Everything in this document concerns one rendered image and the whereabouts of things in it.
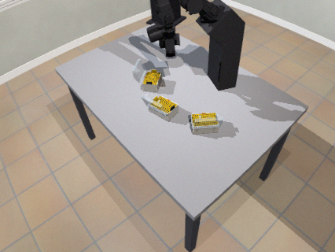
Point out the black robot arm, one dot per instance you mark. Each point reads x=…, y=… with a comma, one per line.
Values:
x=209, y=13

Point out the yellow perforated plate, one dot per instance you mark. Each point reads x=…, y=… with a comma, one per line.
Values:
x=152, y=77
x=169, y=106
x=196, y=116

